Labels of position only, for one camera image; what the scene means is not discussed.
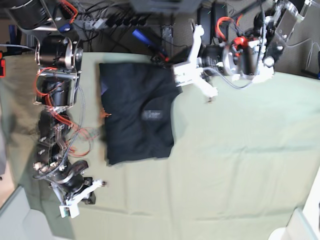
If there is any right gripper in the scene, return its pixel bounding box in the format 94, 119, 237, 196
50, 173, 107, 205

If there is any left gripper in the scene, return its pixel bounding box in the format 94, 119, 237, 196
172, 23, 226, 99

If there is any dark navy T-shirt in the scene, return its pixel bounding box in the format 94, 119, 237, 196
99, 62, 182, 165

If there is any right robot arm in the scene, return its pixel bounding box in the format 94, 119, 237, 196
0, 0, 106, 210

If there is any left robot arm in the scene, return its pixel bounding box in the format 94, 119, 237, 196
172, 0, 318, 99

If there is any black power brick pair left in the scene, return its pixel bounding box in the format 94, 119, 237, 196
197, 7, 211, 45

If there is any black power brick pair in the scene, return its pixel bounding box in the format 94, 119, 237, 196
211, 1, 229, 38
197, 7, 211, 45

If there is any black power brick pair right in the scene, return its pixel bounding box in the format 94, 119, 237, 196
211, 1, 229, 38

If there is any blue orange bar clamp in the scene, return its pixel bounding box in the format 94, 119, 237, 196
132, 28, 170, 63

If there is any white bin lower left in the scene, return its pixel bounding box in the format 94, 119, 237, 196
0, 183, 57, 240

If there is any white bin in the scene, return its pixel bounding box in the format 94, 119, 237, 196
268, 208, 320, 240
0, 183, 57, 240

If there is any white power strip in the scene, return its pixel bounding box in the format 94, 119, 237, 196
73, 15, 150, 31

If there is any black clamp at right edge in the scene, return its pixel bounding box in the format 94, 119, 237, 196
299, 51, 320, 81

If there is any blue clamp at left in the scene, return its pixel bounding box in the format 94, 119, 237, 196
8, 24, 22, 45

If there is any white bin lower right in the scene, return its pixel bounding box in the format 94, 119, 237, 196
268, 208, 320, 240

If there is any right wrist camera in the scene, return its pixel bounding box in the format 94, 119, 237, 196
59, 204, 80, 219

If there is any aluminium frame post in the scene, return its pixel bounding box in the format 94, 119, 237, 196
160, 25, 174, 57

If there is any white grey cable right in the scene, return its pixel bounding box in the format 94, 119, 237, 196
287, 39, 320, 73

